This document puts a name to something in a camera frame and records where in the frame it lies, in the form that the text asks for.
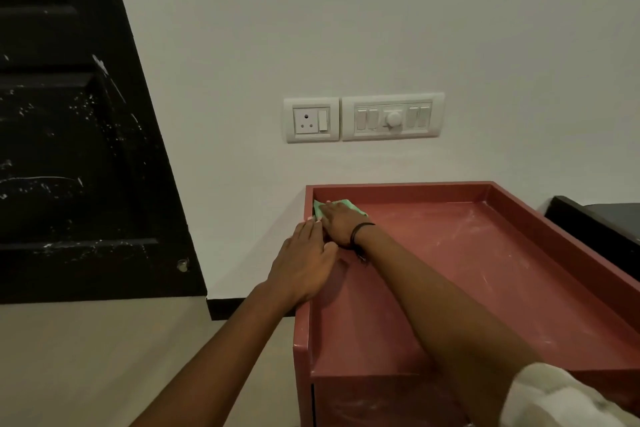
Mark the white wall socket plate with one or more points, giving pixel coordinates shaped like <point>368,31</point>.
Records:
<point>311,120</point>

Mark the white sleeve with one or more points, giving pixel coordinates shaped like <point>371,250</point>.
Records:
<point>555,401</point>

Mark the grey mattress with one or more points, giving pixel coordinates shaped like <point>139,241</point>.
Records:
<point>620,221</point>

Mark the black door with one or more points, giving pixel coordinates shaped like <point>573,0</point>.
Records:
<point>75,166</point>

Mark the person's right hand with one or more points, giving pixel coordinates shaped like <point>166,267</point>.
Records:
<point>342,224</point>

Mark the person's right forearm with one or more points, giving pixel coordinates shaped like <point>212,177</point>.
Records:
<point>440,321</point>

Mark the black bed frame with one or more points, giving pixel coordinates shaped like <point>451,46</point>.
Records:
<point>570,219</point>

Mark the person's left hand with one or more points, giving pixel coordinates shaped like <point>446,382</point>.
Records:
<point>302,266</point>

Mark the person's left forearm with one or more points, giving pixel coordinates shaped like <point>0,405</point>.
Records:
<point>225,356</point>

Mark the white wall switch plate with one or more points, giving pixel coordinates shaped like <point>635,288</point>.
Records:
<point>392,117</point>

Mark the black baseboard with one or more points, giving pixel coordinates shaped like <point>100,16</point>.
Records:
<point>235,309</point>

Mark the black wrist band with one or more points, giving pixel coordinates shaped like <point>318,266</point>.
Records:
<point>356,234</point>

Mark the red wooden nightstand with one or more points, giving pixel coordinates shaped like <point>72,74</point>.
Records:
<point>450,251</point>

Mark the green cleaning cloth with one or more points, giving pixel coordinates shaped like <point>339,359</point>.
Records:
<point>347,204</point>

